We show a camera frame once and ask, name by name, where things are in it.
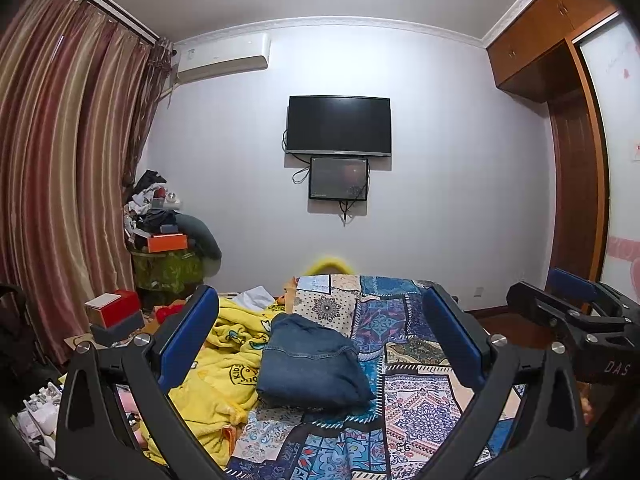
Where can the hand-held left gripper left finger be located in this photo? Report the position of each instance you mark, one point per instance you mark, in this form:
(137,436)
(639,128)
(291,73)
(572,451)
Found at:
(187,335)

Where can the red box with white lid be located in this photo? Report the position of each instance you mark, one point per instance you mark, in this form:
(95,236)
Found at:
(112,305)

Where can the black chair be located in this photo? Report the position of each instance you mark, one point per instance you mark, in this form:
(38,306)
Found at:
(17,335)

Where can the red toy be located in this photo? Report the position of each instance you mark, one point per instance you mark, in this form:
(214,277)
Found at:
(169,313)

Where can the small black wall monitor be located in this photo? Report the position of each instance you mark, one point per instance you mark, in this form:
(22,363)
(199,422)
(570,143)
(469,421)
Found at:
(338,177)

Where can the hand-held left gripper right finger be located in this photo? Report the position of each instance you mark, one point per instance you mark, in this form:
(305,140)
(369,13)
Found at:
(452,335)

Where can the curtain rail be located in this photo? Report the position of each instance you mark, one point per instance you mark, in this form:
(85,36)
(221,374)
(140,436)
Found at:
(110,2)

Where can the pile of clothes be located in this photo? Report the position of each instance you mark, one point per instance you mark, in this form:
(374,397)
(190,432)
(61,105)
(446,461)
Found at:
(147,200)

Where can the black wall television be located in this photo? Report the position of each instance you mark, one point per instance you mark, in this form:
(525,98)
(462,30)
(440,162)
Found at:
(338,124)

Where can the wooden wardrobe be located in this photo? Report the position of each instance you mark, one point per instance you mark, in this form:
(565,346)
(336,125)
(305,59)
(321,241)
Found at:
(575,135)

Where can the small black box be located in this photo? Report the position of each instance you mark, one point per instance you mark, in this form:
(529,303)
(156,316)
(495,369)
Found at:
(170,230)

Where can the white air conditioner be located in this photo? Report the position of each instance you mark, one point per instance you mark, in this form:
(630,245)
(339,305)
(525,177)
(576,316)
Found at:
(222,57)

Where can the dark grey box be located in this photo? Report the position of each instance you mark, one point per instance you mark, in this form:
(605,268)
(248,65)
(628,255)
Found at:
(120,332)

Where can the striped brown curtain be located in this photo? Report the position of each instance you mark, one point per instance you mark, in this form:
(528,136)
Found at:
(60,160)

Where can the dark grey soft bag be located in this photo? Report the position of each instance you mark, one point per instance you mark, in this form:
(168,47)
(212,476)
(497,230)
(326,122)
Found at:
(202,237)

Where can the white wall socket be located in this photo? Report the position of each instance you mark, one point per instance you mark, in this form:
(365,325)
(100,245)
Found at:
(478,291)

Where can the blue patchwork bed sheet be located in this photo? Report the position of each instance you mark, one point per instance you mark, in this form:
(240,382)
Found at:
(415,410)

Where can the white cloth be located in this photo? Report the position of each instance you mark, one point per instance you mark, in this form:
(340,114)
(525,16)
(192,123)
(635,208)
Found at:
(257,297)

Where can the green patterned table cover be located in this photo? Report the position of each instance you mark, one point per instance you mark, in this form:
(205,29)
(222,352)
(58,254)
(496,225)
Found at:
(167,270)

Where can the orange box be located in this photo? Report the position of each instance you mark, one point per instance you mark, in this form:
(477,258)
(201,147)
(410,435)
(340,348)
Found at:
(167,243)

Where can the yellow printed blanket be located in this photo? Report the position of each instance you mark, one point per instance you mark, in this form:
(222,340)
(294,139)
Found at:
(230,350)

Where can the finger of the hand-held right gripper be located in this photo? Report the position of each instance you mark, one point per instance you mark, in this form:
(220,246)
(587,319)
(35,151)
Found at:
(572,282)
(525,296)

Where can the blue denim jeans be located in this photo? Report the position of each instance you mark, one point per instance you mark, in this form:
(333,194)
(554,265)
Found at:
(315,360)

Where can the yellow soft item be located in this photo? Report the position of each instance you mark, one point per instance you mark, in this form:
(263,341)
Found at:
(327,265)

